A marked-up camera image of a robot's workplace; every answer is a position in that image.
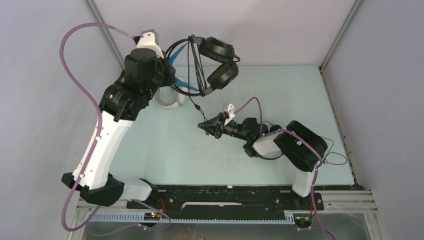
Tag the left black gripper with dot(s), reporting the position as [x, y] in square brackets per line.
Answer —
[169, 71]

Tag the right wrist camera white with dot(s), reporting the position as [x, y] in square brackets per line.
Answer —
[228, 112]

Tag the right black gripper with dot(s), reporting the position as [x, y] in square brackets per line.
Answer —
[211, 126]

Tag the black on-ear headphones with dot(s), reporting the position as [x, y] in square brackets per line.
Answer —
[331, 152]

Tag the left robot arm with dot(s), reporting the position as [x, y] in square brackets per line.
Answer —
[146, 70]

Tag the white over-ear headphones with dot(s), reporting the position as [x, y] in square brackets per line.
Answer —
[169, 99]

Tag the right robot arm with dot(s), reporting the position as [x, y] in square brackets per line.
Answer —
[302, 147]

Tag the black headphones with blue cable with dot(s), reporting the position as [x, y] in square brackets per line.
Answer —
[212, 65]

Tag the right aluminium frame post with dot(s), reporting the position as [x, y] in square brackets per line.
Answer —
[353, 200]

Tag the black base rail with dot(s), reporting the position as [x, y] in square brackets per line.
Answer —
[238, 203]

